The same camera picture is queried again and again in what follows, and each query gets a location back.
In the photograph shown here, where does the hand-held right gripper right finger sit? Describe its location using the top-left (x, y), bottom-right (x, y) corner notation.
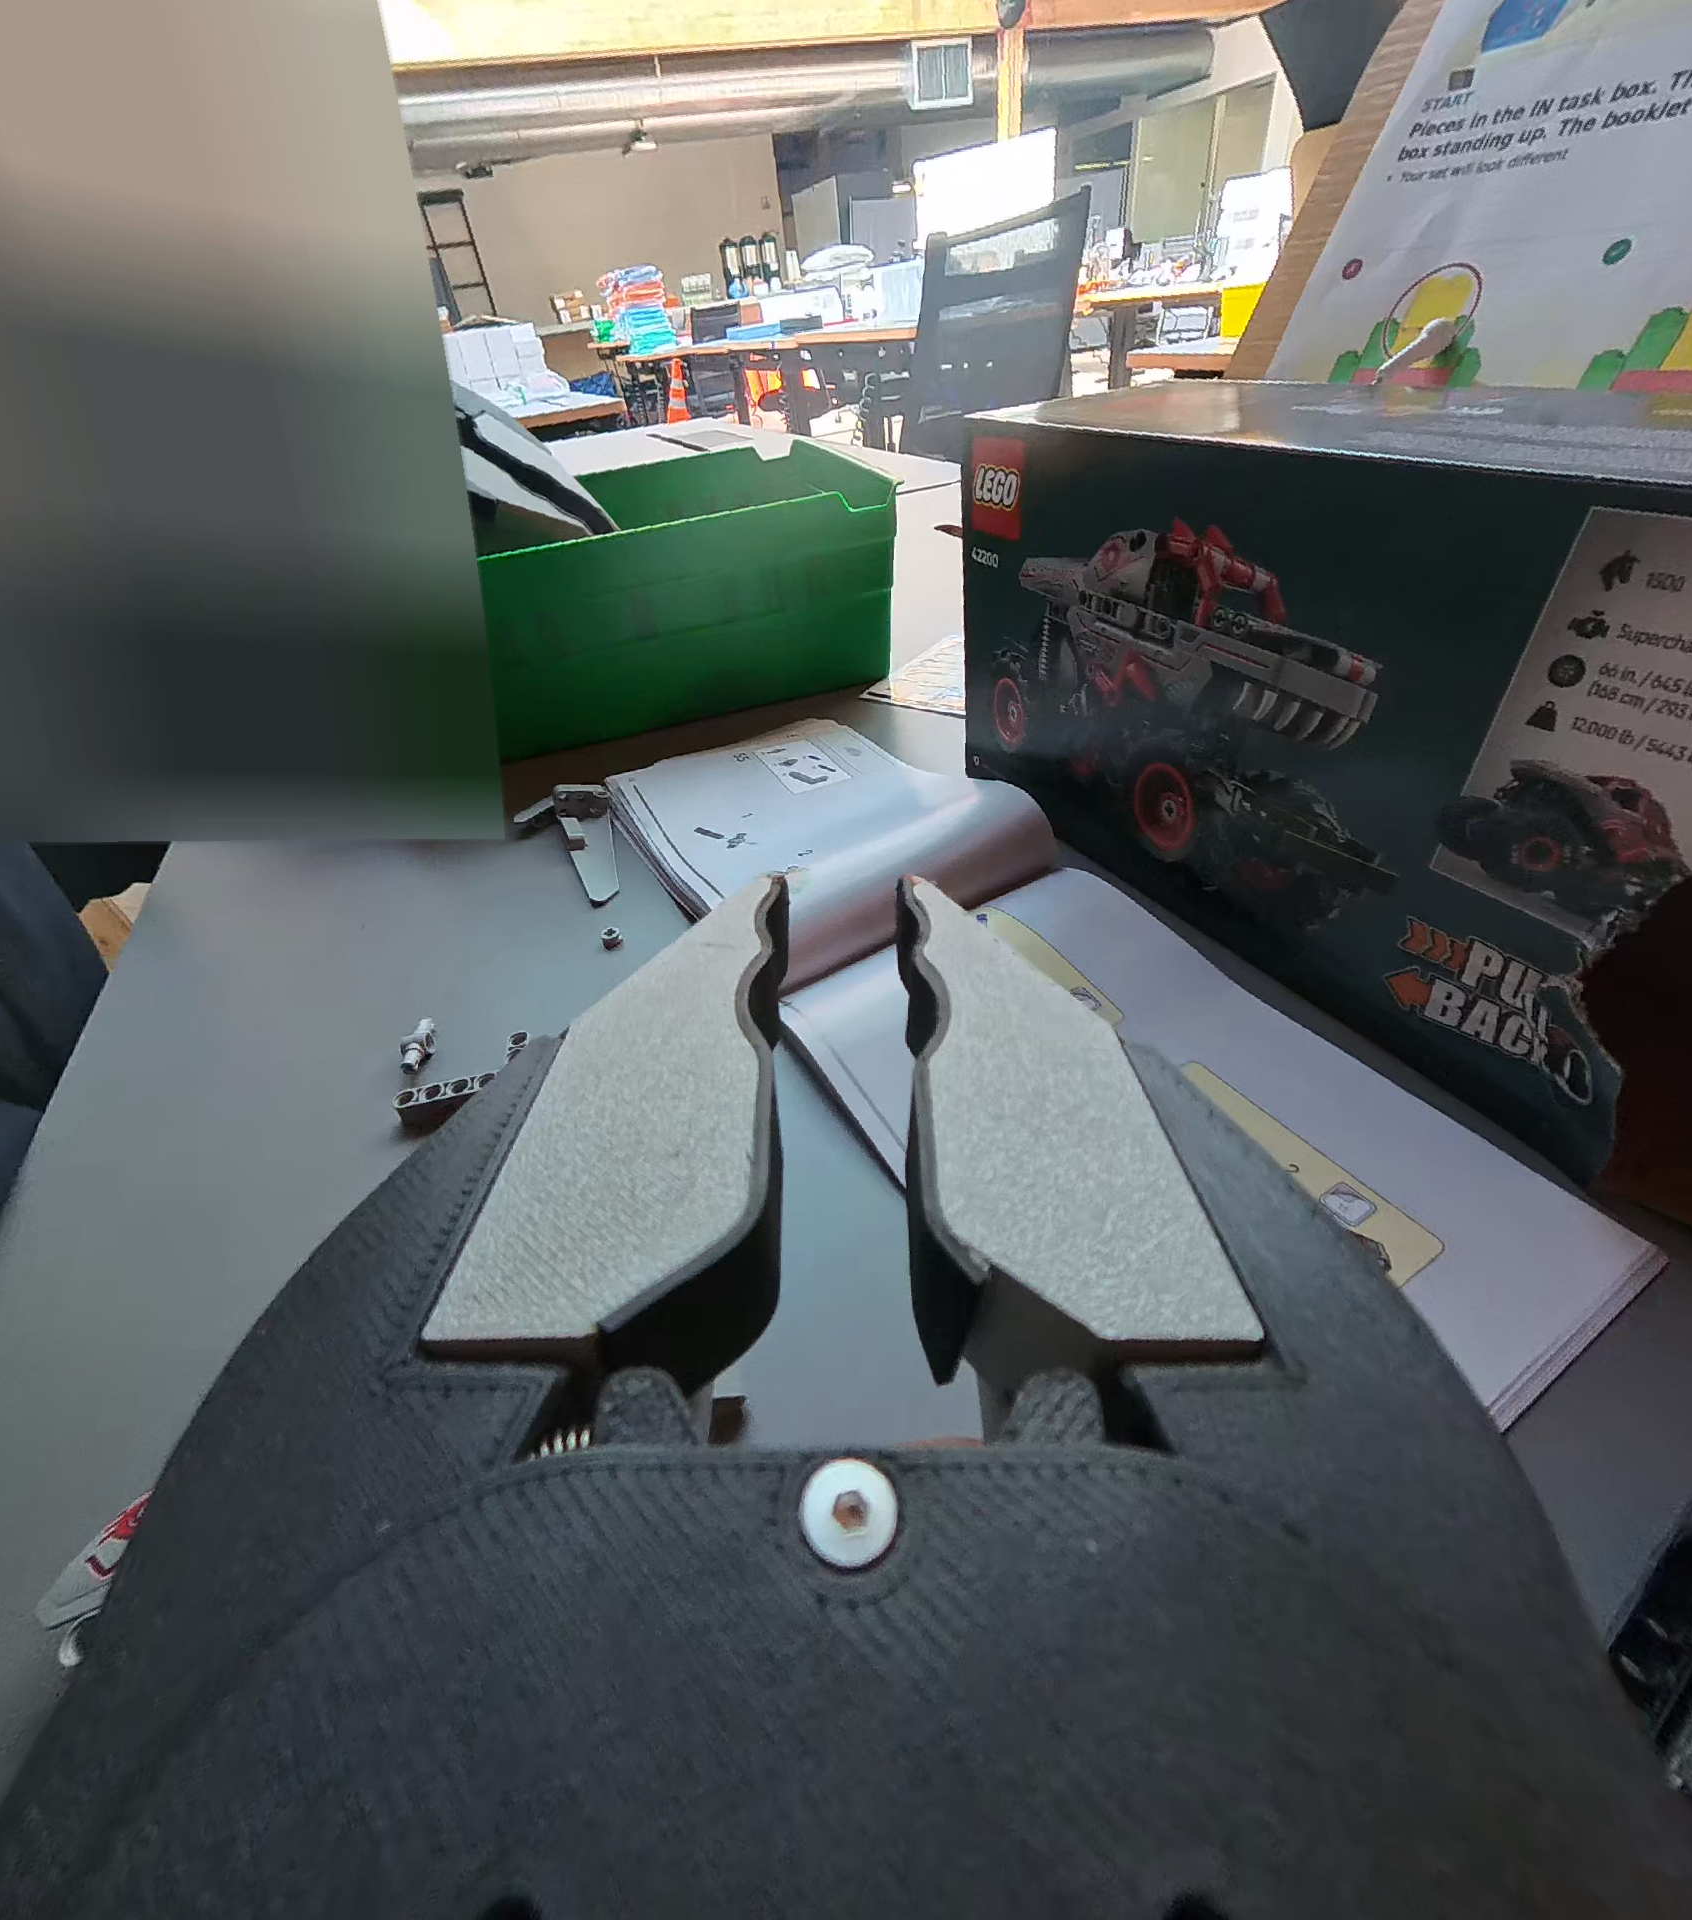
top-left (895, 874), bottom-right (1268, 1390)

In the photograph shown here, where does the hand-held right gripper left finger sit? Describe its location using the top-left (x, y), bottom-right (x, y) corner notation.
top-left (421, 874), bottom-right (788, 1404)

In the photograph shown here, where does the green plastic bin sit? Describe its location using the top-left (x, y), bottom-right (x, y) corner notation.
top-left (475, 456), bottom-right (900, 769)

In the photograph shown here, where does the open lego instruction booklet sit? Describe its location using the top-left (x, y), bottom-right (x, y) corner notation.
top-left (607, 720), bottom-right (1674, 1429)

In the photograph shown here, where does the grey angled lego part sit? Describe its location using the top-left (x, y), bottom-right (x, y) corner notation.
top-left (512, 783), bottom-right (624, 907)

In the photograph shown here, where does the grey red printed lego panel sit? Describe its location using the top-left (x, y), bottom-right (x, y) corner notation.
top-left (37, 1488), bottom-right (156, 1668)

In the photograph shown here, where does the dark lego set box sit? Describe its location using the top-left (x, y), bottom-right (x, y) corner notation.
top-left (958, 378), bottom-right (1692, 1270)

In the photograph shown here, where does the stack of white boxes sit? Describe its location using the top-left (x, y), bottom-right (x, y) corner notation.
top-left (444, 322), bottom-right (548, 401)

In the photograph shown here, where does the long wooden table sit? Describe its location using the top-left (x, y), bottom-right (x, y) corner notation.
top-left (590, 318), bottom-right (925, 439)

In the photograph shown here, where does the stack of colourful packets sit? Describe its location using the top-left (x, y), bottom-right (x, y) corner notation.
top-left (594, 267), bottom-right (677, 351)

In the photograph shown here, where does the black office chair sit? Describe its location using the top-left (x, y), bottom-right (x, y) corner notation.
top-left (859, 182), bottom-right (1096, 453)

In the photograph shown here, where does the black ladder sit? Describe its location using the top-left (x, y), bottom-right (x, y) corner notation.
top-left (419, 186), bottom-right (496, 324)

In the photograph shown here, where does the brown cardboard board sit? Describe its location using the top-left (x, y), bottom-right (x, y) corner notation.
top-left (1224, 0), bottom-right (1448, 384)

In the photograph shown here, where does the white board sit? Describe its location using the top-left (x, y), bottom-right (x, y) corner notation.
top-left (911, 127), bottom-right (1063, 243)

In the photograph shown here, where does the white task instruction sheet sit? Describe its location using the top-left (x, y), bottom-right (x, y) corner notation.
top-left (1266, 0), bottom-right (1692, 401)

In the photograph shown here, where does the silver ceiling air duct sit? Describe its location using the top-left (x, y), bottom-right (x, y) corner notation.
top-left (403, 23), bottom-right (1217, 153)

